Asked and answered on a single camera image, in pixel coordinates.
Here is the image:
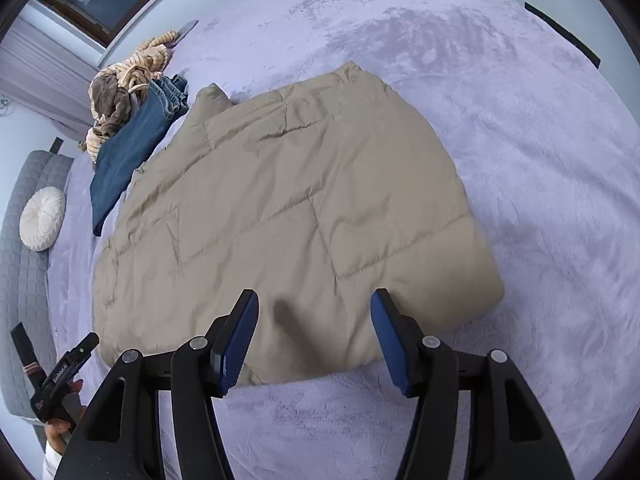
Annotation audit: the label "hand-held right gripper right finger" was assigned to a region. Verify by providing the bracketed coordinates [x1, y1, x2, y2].
[370, 288, 576, 480]

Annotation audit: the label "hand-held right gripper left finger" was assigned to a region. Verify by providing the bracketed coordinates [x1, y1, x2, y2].
[54, 288, 260, 480]

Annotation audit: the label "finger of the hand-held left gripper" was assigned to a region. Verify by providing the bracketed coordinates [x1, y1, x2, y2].
[64, 332, 100, 367]

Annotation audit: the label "beige puffer jacket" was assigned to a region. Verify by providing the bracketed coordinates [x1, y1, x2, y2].
[91, 60, 506, 387]

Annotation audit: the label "person's left forearm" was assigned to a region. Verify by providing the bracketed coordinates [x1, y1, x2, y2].
[42, 442, 68, 480]

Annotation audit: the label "pile of striped brown clothes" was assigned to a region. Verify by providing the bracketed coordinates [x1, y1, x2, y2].
[80, 30, 180, 163]

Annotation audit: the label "person's left hand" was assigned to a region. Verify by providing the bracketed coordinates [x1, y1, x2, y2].
[44, 379, 87, 456]

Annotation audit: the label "grey quilted headboard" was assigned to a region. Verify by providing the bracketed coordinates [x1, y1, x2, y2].
[0, 150, 76, 426]

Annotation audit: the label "round cream pillow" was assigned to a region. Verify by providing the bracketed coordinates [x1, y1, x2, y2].
[20, 186, 67, 252]

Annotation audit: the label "folded blue jeans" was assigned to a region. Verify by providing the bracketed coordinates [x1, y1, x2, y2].
[90, 74, 191, 237]

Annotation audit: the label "lavender plush blanket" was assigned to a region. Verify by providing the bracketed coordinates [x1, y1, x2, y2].
[42, 0, 640, 480]

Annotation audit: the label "brown plush garment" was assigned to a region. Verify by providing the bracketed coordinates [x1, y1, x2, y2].
[89, 74, 151, 133]

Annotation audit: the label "wide grey curtain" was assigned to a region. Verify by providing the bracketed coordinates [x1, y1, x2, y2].
[0, 25, 101, 133]

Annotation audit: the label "grey cloth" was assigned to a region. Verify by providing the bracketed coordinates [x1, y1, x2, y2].
[170, 19, 200, 51]

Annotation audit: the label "dark framed window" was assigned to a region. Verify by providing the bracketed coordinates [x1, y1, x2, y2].
[35, 0, 201, 46]

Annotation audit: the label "black strap with pink band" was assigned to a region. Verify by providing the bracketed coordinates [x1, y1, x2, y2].
[10, 322, 41, 378]

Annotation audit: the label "long black strap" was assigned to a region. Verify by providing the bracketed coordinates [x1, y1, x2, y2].
[524, 2, 601, 68]

